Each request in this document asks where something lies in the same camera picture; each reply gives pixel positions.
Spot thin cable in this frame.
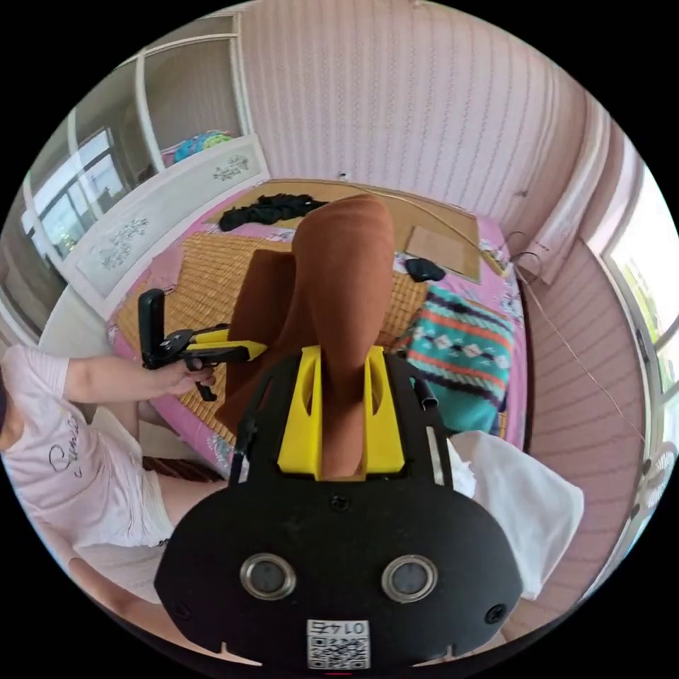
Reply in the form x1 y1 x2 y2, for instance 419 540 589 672
504 231 647 444

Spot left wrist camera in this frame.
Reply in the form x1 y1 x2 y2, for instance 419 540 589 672
137 289 167 367

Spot window with dark frame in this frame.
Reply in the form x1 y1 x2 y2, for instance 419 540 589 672
20 126 129 262

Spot brown long pants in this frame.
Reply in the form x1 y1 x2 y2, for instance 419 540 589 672
214 193 397 480

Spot white cloth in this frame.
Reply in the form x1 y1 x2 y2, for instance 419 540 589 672
448 430 586 601

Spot white fan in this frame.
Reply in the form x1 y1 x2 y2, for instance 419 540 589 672
632 439 679 538

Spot large black garment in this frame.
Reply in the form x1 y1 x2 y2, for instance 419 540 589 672
218 193 330 233

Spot person's left hand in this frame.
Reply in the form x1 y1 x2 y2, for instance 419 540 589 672
140 358 217 397

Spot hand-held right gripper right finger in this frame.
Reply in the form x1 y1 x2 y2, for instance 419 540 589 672
362 345 410 477

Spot window with white frame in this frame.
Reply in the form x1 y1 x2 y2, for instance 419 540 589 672
600 161 679 417

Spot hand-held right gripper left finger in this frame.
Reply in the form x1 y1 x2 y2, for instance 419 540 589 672
277 343 325 482

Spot white shelf unit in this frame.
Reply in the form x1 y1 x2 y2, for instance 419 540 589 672
67 10 257 179

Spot person's body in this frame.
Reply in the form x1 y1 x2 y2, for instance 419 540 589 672
0 343 234 664

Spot teal patterned blanket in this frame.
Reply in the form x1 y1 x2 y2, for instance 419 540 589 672
394 286 516 434

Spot person's left forearm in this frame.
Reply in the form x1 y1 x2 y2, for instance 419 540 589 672
66 356 160 408

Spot bed with woven mat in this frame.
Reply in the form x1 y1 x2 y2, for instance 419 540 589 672
40 132 533 478

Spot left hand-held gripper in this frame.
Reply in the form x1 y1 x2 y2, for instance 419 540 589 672
141 323 269 403

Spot small black garment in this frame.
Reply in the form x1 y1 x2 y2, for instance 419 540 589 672
405 257 447 284

